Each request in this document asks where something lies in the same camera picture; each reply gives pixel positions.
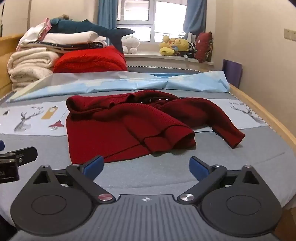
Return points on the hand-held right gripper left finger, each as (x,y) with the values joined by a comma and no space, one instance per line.
(93,167)

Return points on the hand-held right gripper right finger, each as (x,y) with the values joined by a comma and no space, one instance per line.
(197,168)

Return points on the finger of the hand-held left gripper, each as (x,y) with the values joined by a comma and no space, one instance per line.
(1,145)
(24,154)

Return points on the dark red knitted sweater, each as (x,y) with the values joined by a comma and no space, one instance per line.
(115,129)

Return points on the deer printed bed sheet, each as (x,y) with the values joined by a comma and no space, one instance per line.
(37,120)

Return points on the cream folded blanket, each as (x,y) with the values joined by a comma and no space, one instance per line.
(30,66)

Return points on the light blue bed sheet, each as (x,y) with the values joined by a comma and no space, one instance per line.
(138,82)

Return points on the bright red folded blanket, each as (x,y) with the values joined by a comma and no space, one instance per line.
(90,60)

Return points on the white and pink cloth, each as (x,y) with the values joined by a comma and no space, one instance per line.
(32,34)

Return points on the black and white plush toy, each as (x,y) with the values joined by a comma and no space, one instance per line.
(192,48)

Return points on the dark red cushion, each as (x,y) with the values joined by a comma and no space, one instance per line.
(204,46)

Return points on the navy patterned folded cloth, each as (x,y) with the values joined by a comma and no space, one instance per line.
(92,45)

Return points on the yellow bear plush toy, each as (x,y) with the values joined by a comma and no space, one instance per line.
(182,44)

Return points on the white folded quilt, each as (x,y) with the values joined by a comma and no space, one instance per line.
(74,37)

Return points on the dark blue shark plush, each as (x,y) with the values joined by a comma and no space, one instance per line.
(78,26)

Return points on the blue curtain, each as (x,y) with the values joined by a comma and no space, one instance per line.
(106,14)
(195,16)

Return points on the window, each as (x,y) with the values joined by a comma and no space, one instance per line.
(143,20)

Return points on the wall switch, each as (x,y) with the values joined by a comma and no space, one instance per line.
(290,34)

